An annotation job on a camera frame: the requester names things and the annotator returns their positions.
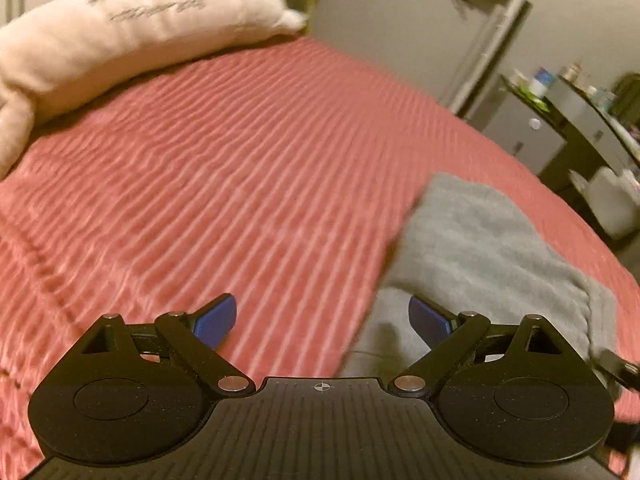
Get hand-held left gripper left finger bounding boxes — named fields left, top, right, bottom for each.
left=80, top=292, right=257, bottom=396

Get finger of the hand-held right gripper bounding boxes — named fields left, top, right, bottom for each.
left=590, top=350, right=640, bottom=386

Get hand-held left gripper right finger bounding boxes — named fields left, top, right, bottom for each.
left=392, top=294, right=567, bottom=396

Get grey sweat pants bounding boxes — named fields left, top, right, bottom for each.
left=342, top=172, right=621, bottom=381

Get red ribbed blanket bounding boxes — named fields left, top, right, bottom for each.
left=0, top=35, right=640, bottom=480

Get white fluffy chair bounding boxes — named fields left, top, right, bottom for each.
left=569, top=165, right=640, bottom=240

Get grey cabinet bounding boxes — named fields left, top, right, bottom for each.
left=477, top=74, right=571, bottom=177

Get grey vanity desk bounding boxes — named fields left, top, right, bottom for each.
left=545, top=77, right=640, bottom=173

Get blue and white container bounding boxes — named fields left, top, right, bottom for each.
left=529, top=67, right=555, bottom=98

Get oval mirror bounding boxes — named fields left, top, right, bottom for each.
left=614, top=72, right=640, bottom=128

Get white pole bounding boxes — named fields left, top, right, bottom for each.
left=440, top=0, right=532, bottom=117

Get row of cosmetic bottles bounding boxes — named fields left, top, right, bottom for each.
left=559, top=62, right=618, bottom=111

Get pink plush pillow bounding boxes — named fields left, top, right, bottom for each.
left=0, top=0, right=308, bottom=181

